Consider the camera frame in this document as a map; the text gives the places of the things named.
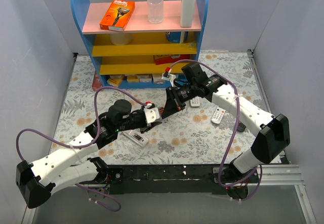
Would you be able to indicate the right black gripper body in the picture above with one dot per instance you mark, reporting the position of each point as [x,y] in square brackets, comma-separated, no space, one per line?
[174,97]

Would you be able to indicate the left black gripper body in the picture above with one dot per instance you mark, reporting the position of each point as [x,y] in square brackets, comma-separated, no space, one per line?
[143,119]

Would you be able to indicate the white remote control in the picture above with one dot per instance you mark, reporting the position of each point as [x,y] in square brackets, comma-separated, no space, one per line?
[136,137]

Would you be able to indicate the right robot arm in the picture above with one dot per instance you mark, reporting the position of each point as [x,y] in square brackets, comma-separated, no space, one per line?
[272,133]

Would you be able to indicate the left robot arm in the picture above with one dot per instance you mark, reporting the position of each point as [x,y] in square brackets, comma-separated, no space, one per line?
[40,179]

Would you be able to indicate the white AC remote near shelf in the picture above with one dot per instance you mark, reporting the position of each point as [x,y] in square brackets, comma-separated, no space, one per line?
[195,102]

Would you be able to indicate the white AC remote right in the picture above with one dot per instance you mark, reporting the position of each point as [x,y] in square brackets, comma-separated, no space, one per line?
[218,115]

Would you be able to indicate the black TV remote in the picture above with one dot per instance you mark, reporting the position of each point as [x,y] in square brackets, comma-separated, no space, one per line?
[241,127]

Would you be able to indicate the floral table mat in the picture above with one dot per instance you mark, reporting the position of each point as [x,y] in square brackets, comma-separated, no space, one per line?
[188,137]

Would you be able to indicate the red flat box on shelf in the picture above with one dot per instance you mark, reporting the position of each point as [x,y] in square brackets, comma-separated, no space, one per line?
[165,59]

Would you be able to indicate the yellow soap box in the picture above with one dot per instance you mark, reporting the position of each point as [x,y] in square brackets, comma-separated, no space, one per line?
[115,80]

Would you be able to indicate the black base bar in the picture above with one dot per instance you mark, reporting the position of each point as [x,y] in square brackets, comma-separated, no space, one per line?
[179,178]

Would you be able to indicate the blue wooden shelf unit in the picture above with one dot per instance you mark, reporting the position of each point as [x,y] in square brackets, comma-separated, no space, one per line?
[148,39]

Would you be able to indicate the blue white round container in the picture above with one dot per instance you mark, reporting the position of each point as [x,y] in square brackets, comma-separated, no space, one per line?
[177,37]

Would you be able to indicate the white cup on shelf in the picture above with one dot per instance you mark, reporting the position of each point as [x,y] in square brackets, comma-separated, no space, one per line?
[120,39]

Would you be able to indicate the white tall bottle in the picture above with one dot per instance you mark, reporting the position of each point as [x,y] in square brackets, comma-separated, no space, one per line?
[187,12]

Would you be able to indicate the orange Gillette razor box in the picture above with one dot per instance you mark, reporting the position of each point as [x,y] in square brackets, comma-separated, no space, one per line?
[117,16]

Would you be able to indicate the clear plastic water bottle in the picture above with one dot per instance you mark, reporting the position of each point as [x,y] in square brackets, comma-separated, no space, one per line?
[155,11]

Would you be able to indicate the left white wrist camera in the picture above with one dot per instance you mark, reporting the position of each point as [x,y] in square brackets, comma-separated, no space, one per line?
[151,112]

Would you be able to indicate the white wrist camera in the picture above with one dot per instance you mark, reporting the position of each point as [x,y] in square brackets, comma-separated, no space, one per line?
[151,112]
[168,76]

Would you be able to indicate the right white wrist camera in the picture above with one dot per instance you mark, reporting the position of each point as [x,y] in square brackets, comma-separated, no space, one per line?
[168,76]

